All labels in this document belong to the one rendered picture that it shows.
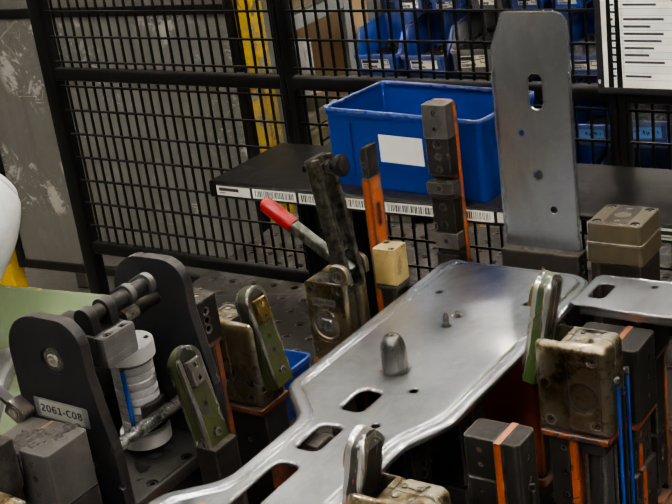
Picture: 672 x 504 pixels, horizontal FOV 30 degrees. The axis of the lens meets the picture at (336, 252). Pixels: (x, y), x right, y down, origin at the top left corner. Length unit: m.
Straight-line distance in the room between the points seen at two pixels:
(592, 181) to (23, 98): 2.67
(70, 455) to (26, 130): 3.08
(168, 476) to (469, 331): 0.42
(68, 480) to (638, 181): 1.02
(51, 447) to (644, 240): 0.83
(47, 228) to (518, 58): 2.93
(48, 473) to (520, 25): 0.85
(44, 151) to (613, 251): 2.87
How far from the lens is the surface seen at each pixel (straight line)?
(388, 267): 1.69
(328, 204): 1.60
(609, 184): 1.95
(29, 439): 1.34
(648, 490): 1.68
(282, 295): 2.51
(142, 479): 1.44
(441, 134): 1.84
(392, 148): 1.98
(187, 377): 1.40
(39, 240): 4.50
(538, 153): 1.75
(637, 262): 1.72
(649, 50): 1.96
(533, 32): 1.71
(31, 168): 4.39
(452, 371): 1.48
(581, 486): 1.52
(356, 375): 1.50
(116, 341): 1.34
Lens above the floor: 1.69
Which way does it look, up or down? 22 degrees down
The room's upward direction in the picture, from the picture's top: 8 degrees counter-clockwise
